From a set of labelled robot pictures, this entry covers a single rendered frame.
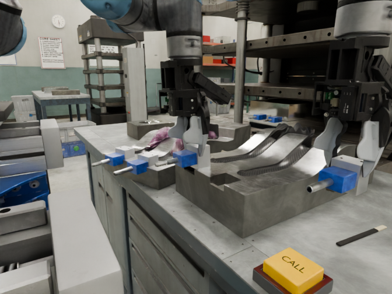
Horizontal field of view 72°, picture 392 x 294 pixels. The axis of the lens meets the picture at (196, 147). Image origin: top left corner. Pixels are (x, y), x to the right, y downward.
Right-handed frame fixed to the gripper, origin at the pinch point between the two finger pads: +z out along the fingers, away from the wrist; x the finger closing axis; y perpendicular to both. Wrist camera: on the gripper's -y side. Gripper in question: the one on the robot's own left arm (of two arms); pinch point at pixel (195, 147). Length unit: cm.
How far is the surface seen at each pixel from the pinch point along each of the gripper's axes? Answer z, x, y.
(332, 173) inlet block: -0.5, 29.3, -7.4
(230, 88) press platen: -9, -81, -79
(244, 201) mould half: 5.8, 18.9, 2.0
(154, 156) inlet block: 4.8, -15.1, 4.2
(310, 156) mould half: 3.1, 14.2, -24.1
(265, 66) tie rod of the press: -24, -109, -141
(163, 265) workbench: 40.9, -15.7, 3.6
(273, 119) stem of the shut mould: 6, -42, -75
